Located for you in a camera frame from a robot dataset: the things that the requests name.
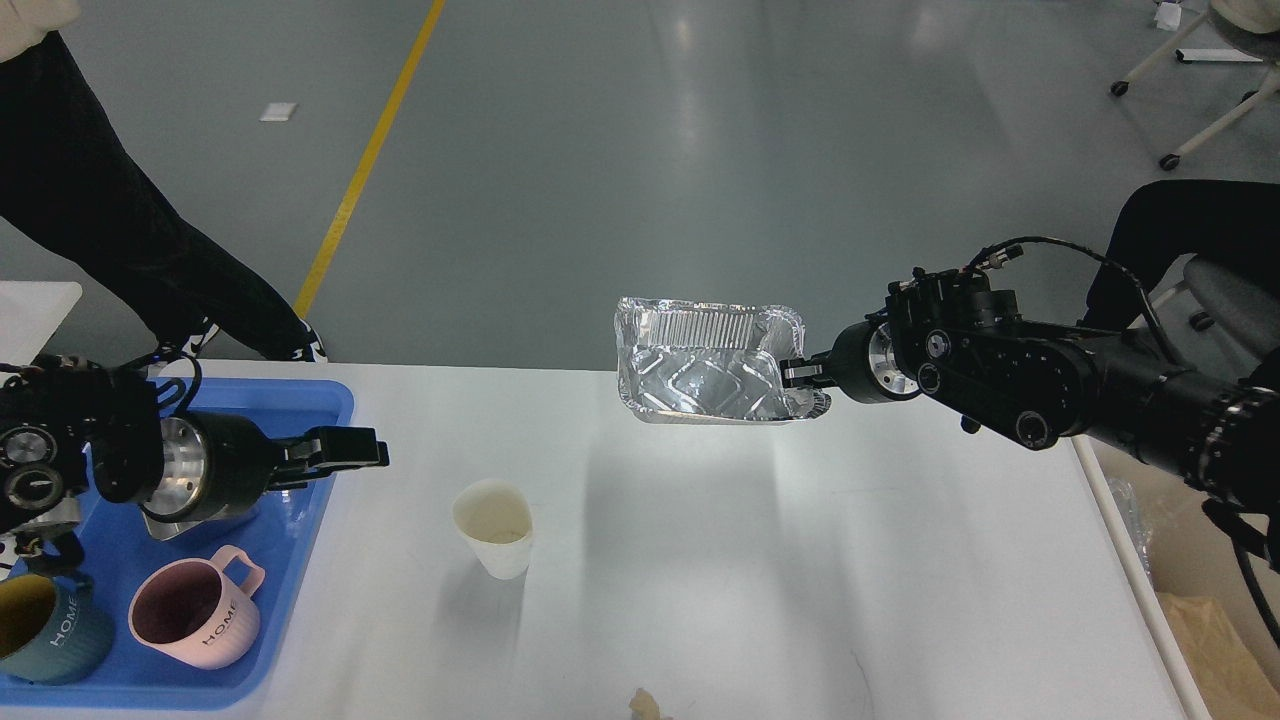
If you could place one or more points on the aluminium foil tray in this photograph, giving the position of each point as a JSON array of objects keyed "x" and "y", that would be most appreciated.
[{"x": 687, "y": 362}]

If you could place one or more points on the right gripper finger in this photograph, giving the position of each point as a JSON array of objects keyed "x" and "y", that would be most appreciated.
[{"x": 805, "y": 372}]

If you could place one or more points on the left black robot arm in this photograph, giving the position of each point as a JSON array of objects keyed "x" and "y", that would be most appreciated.
[{"x": 69, "y": 425}]

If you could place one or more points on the seated person black trousers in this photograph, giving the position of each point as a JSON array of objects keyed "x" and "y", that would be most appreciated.
[{"x": 1234, "y": 223}]

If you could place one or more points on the blue plastic tray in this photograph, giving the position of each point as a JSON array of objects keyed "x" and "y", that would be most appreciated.
[{"x": 278, "y": 534}]

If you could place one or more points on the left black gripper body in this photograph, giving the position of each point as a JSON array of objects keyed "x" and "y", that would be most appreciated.
[{"x": 213, "y": 464}]

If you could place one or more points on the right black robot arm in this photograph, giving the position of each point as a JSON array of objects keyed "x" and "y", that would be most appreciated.
[{"x": 967, "y": 346}]

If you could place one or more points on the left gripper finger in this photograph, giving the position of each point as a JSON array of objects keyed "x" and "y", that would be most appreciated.
[
  {"x": 332, "y": 449},
  {"x": 295, "y": 477}
]

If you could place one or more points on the teal ribbed mug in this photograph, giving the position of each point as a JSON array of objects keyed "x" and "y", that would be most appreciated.
[{"x": 51, "y": 633}]

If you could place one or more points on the brown paper in bin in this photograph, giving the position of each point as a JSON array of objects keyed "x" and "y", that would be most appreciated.
[{"x": 1228, "y": 676}]

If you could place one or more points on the stainless steel rectangular container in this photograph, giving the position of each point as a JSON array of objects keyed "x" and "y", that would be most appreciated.
[{"x": 196, "y": 532}]

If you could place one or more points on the white rolling chair base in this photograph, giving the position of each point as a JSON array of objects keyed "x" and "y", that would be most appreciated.
[{"x": 1251, "y": 30}]

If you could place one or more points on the white paper cup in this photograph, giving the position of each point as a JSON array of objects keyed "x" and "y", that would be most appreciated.
[{"x": 494, "y": 518}]

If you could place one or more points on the pink ribbed mug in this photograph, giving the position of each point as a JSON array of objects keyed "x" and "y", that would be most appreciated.
[{"x": 200, "y": 611}]

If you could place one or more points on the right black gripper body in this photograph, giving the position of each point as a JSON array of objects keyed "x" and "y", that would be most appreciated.
[{"x": 863, "y": 364}]

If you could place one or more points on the white paper scrap on floor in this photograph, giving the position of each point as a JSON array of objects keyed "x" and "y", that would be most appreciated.
[{"x": 278, "y": 112}]

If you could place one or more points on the standing person black trousers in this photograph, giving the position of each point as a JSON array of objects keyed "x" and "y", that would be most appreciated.
[{"x": 68, "y": 183}]

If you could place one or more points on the white plastic bin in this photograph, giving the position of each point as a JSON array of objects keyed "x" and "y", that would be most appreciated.
[{"x": 1166, "y": 544}]

